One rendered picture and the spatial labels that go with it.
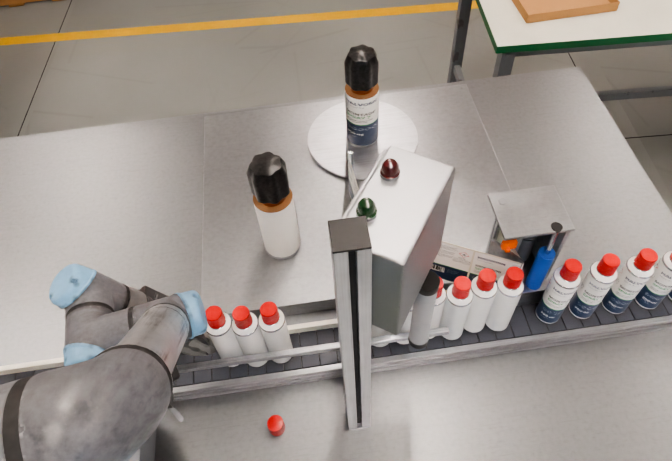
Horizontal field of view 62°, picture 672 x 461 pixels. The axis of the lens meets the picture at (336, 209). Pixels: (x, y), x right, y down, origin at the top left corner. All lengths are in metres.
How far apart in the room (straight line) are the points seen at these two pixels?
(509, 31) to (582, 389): 1.30
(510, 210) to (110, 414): 0.82
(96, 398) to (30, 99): 3.11
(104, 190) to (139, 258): 0.28
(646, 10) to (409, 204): 1.83
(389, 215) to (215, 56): 2.85
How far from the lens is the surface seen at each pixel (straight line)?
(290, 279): 1.34
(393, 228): 0.68
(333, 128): 1.62
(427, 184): 0.72
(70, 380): 0.58
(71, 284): 1.01
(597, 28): 2.27
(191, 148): 1.73
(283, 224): 1.26
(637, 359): 1.42
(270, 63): 3.34
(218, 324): 1.10
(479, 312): 1.20
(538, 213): 1.15
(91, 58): 3.73
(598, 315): 1.38
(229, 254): 1.40
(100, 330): 0.96
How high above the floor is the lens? 2.02
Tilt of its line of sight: 52 degrees down
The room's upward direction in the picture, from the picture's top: 4 degrees counter-clockwise
